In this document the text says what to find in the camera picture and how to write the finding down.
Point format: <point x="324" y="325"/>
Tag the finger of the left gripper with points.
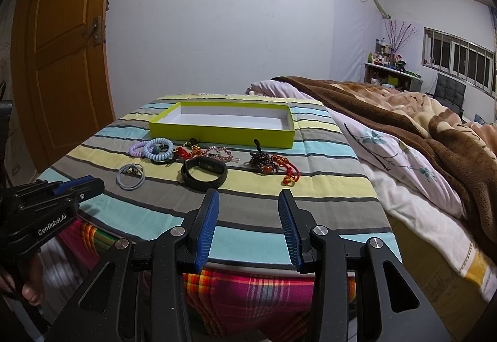
<point x="73" y="184"/>
<point x="90" y="191"/>

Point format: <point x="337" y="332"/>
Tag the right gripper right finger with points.
<point x="315" y="249"/>

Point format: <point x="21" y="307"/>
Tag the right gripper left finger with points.
<point x="181" y="250"/>

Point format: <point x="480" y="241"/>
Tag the black fitness band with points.
<point x="204" y="173"/>

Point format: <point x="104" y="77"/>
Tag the red knotted cord charm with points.
<point x="292" y="174"/>

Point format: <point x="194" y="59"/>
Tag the person's left hand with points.
<point x="33" y="290"/>

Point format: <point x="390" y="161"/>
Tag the plaid colourful blanket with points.
<point x="223" y="303"/>

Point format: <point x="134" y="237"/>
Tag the striped tablecloth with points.
<point x="333" y="187"/>

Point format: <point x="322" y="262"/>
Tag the orange wooden door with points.
<point x="61" y="87"/>

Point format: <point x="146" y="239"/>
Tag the pink floral duvet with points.
<point x="411" y="190"/>

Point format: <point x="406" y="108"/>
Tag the lime green shallow box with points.
<point x="234" y="123"/>

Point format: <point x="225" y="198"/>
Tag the brown fleece blanket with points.
<point x="465" y="155"/>

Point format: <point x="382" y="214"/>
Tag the cluttered shelf desk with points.
<point x="383" y="67"/>

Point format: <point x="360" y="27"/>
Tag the black quilted chair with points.
<point x="449" y="92"/>

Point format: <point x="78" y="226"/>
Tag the purple branch decoration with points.
<point x="398" y="34"/>

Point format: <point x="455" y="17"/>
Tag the barred window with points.
<point x="460" y="58"/>

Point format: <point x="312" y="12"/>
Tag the brass door handle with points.
<point x="93" y="35"/>

